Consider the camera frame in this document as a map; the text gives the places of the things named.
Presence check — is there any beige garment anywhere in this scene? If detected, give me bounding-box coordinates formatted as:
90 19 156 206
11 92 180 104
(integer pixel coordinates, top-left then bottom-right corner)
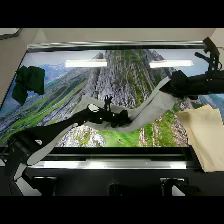
175 104 224 174

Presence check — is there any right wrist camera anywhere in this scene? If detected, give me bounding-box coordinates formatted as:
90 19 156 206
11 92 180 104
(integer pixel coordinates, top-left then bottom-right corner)
194 36 223 73

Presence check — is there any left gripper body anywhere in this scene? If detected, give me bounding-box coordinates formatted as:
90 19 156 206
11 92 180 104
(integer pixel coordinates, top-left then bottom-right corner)
109 109 132 130

